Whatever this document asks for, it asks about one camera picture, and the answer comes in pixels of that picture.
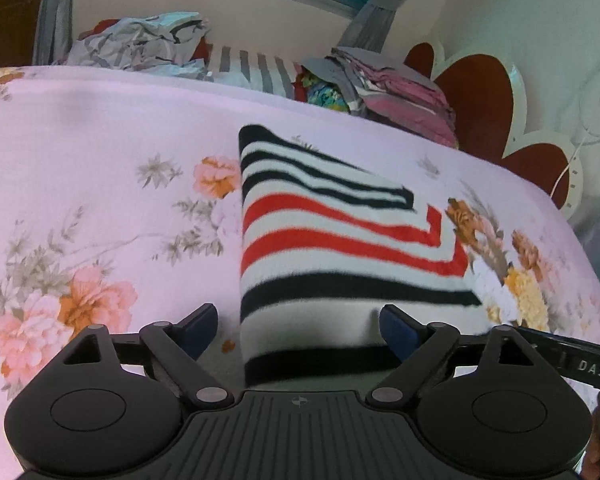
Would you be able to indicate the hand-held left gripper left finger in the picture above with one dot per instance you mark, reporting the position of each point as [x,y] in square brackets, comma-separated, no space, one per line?
[201,331]

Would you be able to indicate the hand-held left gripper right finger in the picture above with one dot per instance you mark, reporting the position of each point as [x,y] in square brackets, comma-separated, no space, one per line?
[399,332]

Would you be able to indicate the black white red striped shirt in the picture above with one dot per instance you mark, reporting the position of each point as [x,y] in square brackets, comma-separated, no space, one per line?
[330,240]

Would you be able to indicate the stack of pink folded clothes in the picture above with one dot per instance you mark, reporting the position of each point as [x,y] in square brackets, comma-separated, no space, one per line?
[405,100]

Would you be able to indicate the pile of grey white clothes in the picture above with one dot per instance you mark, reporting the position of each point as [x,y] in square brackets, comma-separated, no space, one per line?
[135,45]

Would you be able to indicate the pink floral bed sheet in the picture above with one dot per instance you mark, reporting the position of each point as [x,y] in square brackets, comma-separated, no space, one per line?
[105,160]

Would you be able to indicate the red and cream headboard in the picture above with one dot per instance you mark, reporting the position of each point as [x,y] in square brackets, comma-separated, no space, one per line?
[480,100]

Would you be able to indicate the colourful printed cloth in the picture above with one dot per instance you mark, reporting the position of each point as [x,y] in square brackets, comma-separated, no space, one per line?
[322,95]

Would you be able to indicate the grey white striped cloth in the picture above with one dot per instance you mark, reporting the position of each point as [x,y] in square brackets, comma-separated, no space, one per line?
[250,67]

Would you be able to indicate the grey curtain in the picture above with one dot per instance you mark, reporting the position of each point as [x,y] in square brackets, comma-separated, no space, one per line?
[375,15]
[55,10]

